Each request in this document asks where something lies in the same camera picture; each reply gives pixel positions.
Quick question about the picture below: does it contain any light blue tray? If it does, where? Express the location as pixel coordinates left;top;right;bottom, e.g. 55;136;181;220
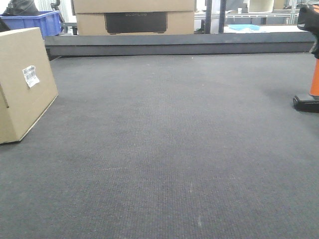
228;24;260;32

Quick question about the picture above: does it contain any blue plastic crate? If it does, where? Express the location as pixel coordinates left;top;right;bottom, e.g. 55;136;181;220
0;10;62;38

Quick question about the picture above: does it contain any black bag on crate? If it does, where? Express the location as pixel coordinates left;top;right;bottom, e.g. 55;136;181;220
2;0;40;16

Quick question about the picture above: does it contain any black vertical post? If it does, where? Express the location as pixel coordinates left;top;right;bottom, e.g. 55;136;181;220
204;0;212;34
218;0;227;33

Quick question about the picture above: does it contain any beige bin on shelf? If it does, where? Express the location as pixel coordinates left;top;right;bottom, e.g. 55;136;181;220
248;0;274;13

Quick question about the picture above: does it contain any metal wire shelf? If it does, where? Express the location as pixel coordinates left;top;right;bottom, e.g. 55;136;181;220
194;9;299;24

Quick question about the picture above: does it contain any white barcode label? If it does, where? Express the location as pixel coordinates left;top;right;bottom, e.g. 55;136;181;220
22;65;40;88

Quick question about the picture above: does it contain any dark grey table edge rail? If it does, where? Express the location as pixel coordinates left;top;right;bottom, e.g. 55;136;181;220
44;32;315;57

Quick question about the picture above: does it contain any orange black barcode scanner gun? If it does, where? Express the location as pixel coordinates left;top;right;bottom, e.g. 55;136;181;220
293;1;319;113

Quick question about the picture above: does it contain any brown cardboard package box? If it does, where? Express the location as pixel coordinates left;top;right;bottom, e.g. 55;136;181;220
0;27;58;144

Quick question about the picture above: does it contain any large cardboard box black print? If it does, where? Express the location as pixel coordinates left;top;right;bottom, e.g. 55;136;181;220
76;11;194;36

